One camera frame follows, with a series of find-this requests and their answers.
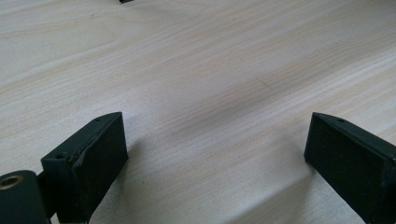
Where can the black raised shelf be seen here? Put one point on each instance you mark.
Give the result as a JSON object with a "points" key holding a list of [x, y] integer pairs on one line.
{"points": [[125, 1]]}

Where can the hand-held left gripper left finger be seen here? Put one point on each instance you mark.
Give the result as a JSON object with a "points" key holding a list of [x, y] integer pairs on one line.
{"points": [[87, 168]]}

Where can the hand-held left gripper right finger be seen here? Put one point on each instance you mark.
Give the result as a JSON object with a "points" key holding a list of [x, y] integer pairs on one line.
{"points": [[355, 168]]}

